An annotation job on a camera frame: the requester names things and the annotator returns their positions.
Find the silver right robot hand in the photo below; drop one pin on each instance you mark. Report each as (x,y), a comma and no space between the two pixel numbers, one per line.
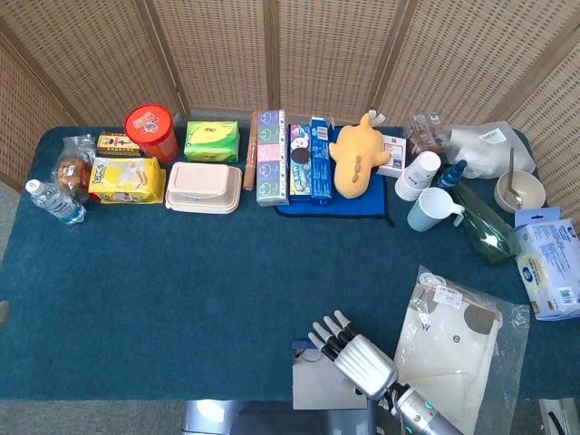
(364,362)

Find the black grey left robot hand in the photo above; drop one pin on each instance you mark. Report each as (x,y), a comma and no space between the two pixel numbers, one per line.
(3,312)

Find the blue glasses case grey inside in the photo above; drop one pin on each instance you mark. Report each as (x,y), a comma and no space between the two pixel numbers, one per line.
(317,385)

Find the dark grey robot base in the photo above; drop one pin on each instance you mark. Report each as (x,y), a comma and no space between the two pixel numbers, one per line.
(254,421)

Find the bagged cream shirt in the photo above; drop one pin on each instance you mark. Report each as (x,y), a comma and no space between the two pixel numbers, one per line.
(453,362)

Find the clear plastic water bottle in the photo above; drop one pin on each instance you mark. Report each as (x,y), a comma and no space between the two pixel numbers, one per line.
(54,201)

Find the teal table cover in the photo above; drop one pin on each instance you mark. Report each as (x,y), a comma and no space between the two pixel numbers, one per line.
(158,294)

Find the bagged brown bread bun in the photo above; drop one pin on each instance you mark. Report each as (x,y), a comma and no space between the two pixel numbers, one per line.
(72,172)

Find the blue cloth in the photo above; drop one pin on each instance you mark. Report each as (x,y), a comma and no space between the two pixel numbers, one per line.
(362,204)

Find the light blue mug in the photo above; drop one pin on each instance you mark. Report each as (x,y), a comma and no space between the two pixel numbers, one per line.
(430,210)

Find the yellow biscuit package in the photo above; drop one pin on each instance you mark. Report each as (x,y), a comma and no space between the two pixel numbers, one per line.
(127,181)

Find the green glass bottle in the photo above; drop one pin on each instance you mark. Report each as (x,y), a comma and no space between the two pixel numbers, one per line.
(485,226)

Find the white paper cup stack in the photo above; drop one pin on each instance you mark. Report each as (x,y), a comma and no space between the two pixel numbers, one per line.
(417,176)

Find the blue open carton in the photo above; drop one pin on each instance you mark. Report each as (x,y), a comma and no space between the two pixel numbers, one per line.
(321,167)

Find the small brown yellow box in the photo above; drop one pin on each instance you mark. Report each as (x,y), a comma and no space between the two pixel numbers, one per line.
(118,145)

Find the blue white wipes pack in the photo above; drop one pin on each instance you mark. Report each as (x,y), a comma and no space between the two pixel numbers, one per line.
(548,267)

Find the small dark blue bottle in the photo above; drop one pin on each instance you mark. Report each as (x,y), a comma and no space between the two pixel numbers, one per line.
(453,174)

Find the small white red box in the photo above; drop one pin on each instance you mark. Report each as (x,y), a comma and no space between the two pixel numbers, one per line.
(393,156)

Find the yellow plush toy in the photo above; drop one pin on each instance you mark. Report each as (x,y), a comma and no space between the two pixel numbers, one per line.
(358,154)

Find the blue yellow cookie box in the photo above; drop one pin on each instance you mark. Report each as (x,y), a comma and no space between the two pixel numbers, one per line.
(300,163)

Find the pastel multicolour tissue pack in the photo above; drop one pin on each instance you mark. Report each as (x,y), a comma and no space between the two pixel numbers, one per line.
(271,158)

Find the clear plastic box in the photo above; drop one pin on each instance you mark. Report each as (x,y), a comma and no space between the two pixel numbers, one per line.
(423,136)

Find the beige lidded lunch box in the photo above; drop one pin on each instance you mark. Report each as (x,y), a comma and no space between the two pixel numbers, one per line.
(201,186)

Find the beige bowl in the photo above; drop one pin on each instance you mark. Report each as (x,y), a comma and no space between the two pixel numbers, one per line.
(530,192)

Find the wooden rolling pin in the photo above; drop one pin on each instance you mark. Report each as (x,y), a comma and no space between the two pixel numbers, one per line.
(250,154)

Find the orange tub with red lid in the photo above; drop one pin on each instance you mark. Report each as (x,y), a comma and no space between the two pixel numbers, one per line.
(149,124)

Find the metal spoon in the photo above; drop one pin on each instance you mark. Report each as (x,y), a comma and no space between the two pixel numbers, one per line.
(511,172)

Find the white plastic bag with label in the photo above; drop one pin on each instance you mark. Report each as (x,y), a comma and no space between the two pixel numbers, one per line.
(480,149)

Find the green tissue box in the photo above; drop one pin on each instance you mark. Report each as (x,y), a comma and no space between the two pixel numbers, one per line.
(210,140)

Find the wicker folding screen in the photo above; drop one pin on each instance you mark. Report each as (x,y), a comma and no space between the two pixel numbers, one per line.
(317,54)

